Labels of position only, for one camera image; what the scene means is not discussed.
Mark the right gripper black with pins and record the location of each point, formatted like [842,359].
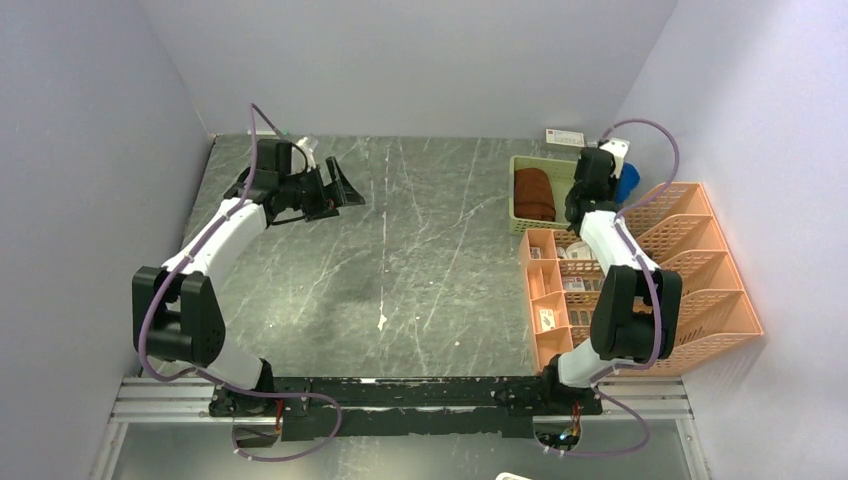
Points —
[610,193]

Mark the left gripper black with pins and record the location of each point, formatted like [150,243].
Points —
[343,192]

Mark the blue towel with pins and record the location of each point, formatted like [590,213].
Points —
[628,181]

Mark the brown towel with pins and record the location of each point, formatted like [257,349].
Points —
[533,195]

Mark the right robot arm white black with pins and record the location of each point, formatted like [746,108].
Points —
[634,322]

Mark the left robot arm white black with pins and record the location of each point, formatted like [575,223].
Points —
[178,324]

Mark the green plastic basket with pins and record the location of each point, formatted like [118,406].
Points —
[561,176]

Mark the white red box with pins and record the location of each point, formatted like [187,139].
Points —
[564,138]

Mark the orange file organizer rack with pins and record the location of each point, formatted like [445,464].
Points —
[680,232]

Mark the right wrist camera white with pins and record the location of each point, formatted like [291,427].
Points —
[619,149]

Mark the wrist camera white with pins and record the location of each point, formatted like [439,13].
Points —
[619,149]
[307,145]

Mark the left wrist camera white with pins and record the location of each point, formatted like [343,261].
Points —
[307,145]

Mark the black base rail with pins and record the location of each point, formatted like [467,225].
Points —
[313,407]

